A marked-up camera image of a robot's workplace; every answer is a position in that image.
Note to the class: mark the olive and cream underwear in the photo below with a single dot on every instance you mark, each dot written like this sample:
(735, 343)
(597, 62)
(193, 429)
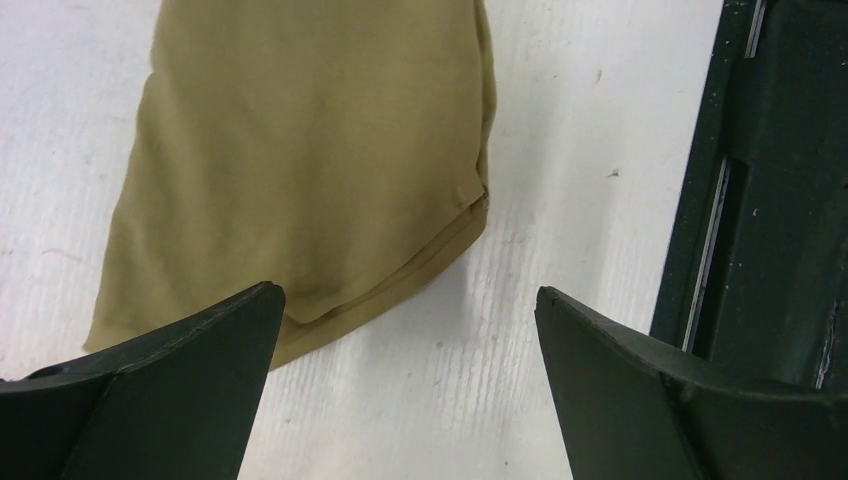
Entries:
(335, 148)

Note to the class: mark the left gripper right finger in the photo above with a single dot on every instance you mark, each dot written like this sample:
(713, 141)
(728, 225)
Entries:
(630, 406)

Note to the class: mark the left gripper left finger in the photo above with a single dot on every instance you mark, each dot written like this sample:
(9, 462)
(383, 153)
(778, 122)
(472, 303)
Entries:
(176, 403)

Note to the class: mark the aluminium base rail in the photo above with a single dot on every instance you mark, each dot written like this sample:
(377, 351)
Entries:
(755, 279)

